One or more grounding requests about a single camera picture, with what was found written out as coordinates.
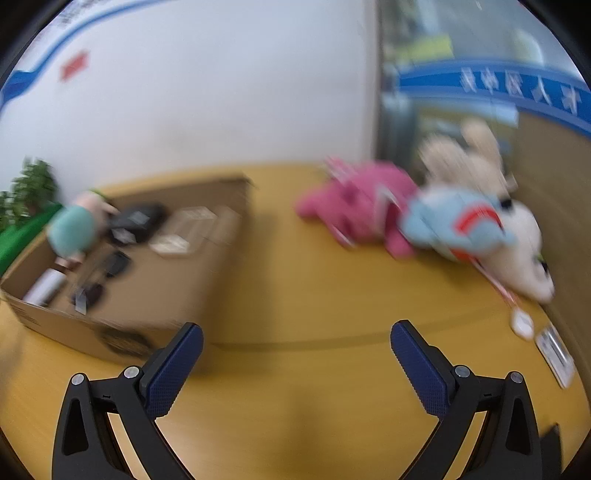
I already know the red wall sticker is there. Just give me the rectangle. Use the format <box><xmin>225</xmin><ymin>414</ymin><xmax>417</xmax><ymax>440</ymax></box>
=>
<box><xmin>59</xmin><ymin>49</ymin><xmax>92</xmax><ymax>84</ymax></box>

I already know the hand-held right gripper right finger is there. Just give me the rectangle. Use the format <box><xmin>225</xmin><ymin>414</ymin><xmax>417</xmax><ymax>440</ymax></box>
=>
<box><xmin>390</xmin><ymin>318</ymin><xmax>546</xmax><ymax>480</ymax></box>

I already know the red and white lanyard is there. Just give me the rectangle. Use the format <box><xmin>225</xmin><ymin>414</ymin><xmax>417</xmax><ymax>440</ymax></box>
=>
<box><xmin>475</xmin><ymin>262</ymin><xmax>523</xmax><ymax>311</ymax></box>

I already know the beige plush bear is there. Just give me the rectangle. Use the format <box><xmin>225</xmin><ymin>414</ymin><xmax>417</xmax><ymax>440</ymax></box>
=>
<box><xmin>417</xmin><ymin>119</ymin><xmax>519</xmax><ymax>195</ymax></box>

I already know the clear plastic packet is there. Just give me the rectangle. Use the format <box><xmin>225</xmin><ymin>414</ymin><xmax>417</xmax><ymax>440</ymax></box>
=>
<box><xmin>149</xmin><ymin>234</ymin><xmax>193</xmax><ymax>258</ymax></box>

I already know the white tag card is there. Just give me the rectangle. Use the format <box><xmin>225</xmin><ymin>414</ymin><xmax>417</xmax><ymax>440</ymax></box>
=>
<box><xmin>534</xmin><ymin>323</ymin><xmax>576</xmax><ymax>389</ymax></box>

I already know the white earbuds case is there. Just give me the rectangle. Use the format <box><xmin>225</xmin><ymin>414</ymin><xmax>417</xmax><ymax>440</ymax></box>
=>
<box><xmin>510</xmin><ymin>306</ymin><xmax>535</xmax><ymax>341</ymax></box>

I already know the blue striped wall poster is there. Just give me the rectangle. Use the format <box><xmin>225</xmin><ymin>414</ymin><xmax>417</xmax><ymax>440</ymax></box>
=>
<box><xmin>0</xmin><ymin>0</ymin><xmax>154</xmax><ymax>107</ymax></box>

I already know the teal and pink plush doll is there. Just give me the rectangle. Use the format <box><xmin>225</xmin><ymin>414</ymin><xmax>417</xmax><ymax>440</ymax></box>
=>
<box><xmin>47</xmin><ymin>189</ymin><xmax>119</xmax><ymax>258</ymax></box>

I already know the light blue white plush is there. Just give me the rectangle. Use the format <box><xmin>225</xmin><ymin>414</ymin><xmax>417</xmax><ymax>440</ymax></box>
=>
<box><xmin>462</xmin><ymin>198</ymin><xmax>556</xmax><ymax>304</ymax></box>

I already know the glass window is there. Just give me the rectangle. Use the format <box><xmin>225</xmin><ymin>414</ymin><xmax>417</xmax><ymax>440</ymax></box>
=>
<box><xmin>378</xmin><ymin>0</ymin><xmax>588</xmax><ymax>158</ymax></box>

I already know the wooden desktop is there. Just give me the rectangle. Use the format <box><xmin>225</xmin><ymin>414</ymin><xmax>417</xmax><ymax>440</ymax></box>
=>
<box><xmin>0</xmin><ymin>161</ymin><xmax>591</xmax><ymax>480</ymax></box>

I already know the black packaging box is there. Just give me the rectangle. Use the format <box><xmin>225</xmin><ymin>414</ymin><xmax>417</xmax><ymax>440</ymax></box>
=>
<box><xmin>107</xmin><ymin>203</ymin><xmax>168</xmax><ymax>246</ymax></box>

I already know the green cloth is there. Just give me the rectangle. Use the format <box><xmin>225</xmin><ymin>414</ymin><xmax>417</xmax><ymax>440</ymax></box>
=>
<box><xmin>0</xmin><ymin>204</ymin><xmax>62</xmax><ymax>274</ymax></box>

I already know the green potted plant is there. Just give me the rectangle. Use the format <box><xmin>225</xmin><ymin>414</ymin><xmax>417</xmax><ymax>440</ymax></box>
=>
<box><xmin>0</xmin><ymin>158</ymin><xmax>62</xmax><ymax>232</ymax></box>

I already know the pink plush toy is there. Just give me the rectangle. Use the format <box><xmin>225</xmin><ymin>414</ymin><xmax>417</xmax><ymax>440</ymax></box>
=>
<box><xmin>294</xmin><ymin>158</ymin><xmax>422</xmax><ymax>260</ymax></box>

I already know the cardboard box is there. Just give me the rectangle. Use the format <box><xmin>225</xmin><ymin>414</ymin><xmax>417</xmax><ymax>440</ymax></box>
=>
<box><xmin>0</xmin><ymin>173</ymin><xmax>253</xmax><ymax>366</ymax></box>

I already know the white bottle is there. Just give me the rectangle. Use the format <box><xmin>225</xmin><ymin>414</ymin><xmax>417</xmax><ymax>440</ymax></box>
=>
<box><xmin>22</xmin><ymin>257</ymin><xmax>78</xmax><ymax>306</ymax></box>

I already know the blue window banner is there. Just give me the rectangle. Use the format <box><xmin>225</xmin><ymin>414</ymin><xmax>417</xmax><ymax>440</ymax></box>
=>
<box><xmin>398</xmin><ymin>56</ymin><xmax>581</xmax><ymax>114</ymax></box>

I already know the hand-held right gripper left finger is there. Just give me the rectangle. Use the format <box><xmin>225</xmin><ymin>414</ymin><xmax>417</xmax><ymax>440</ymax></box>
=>
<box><xmin>53</xmin><ymin>322</ymin><xmax>204</xmax><ymax>480</ymax></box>

